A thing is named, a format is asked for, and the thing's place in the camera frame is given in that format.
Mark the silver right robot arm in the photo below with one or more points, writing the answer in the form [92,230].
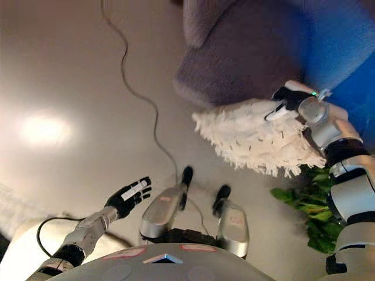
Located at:
[348,181]

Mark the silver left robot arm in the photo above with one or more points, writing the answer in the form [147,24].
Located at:
[85,231]

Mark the green leafy plant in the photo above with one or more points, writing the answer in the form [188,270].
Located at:
[316,213]

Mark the white fringed pillow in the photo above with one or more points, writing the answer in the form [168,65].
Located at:
[257,137]

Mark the silver right robot leg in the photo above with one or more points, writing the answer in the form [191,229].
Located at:
[234,225]

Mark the grey robot torso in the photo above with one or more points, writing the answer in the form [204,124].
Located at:
[175,266]

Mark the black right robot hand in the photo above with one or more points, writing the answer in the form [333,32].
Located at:
[290,98]

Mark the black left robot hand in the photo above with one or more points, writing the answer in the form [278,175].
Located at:
[129,196]

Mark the grey fabric armchair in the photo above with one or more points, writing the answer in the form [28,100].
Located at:
[234,52]

